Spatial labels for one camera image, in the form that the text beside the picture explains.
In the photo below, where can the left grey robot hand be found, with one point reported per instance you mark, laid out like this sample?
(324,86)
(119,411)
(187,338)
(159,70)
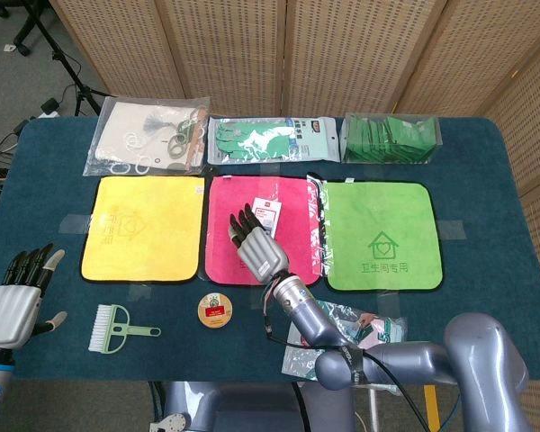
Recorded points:
(13,310)

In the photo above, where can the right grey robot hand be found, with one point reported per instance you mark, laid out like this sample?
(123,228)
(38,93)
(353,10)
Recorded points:
(261,254)

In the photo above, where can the small white cardboard box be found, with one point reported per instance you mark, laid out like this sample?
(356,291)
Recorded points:
(270,215)

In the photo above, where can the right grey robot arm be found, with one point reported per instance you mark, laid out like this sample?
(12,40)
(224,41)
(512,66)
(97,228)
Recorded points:
(306,315)

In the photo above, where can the pink towel mat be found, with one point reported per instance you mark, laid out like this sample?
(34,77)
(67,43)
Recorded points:
(225,193)

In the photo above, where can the light green hand brush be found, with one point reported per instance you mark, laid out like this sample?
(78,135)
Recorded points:
(117,330)

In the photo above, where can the yellow towel mat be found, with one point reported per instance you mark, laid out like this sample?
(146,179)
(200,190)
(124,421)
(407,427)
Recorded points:
(144,225)

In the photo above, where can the green towel mat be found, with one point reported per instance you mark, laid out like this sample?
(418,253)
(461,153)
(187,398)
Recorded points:
(387,216)

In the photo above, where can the glass cleaning cloth plastic package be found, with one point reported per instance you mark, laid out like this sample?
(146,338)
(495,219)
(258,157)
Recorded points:
(380,330)

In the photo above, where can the clear box of green packets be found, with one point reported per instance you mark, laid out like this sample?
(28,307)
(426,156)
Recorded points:
(387,139)

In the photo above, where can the clear tape strip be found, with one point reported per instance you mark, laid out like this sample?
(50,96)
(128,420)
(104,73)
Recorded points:
(258,299)
(139,292)

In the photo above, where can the round gold candy tin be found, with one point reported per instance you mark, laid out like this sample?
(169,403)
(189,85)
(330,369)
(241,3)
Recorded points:
(214,310)

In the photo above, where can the green rubber gloves package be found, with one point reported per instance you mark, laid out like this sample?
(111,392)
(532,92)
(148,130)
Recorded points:
(261,141)

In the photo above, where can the grey robot torso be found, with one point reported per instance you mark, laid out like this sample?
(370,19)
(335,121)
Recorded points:
(234,405)

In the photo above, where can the beige bag in clear package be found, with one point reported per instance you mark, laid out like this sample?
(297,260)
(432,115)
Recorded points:
(130,130)

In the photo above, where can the power adapter on floor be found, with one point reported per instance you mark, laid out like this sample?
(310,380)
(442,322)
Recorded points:
(49,108)

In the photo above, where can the wooden perforated folding screen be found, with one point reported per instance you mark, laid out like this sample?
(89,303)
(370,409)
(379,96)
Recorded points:
(234,45)

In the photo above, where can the black tripod stand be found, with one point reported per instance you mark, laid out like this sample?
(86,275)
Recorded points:
(80,87)

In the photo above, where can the black office chair base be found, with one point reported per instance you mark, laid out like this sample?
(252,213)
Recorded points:
(24,31)

